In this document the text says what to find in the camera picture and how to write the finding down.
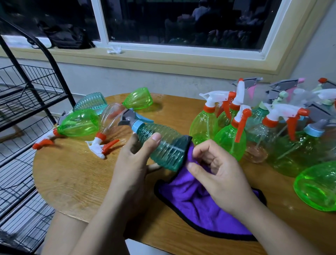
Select black metal wire rack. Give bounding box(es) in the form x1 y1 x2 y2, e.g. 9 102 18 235
0 17 77 255

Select teal ribbed spray bottle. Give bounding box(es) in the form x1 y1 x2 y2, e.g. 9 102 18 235
118 108 193 173

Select green bottle with orange trigger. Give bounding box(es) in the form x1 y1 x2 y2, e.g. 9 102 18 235
32 109 100 150

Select person's left hand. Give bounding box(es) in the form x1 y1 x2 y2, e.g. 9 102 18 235
110 133 162 196

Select black bag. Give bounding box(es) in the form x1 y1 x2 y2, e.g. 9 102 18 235
27 20 96 50

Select person's right hand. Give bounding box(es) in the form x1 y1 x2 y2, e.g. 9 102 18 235
186 140 261 217

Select beige window sill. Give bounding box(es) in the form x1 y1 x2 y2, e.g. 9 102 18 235
0 0 319 82

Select purple microfibre cloth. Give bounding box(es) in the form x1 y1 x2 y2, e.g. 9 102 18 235
153 142 267 242

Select green plastic bottle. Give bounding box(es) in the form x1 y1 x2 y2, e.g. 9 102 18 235
122 87 154 110

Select person's left forearm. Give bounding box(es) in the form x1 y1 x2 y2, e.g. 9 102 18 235
70 184 148 255

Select person's right forearm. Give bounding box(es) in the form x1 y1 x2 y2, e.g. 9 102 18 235
236 196 324 255

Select group of standing spray bottles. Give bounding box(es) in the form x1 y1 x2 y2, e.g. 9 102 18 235
189 77 336 212

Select clear bottle with orange trigger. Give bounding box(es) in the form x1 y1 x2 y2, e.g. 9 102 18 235
85 103 127 160

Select white window frame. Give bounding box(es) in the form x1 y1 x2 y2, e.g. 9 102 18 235
0 0 292 61

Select person's left leg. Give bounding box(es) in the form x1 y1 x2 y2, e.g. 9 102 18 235
41 211 88 255

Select teal ribbed bottle grey trigger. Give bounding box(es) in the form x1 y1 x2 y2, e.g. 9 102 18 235
57 92 108 124

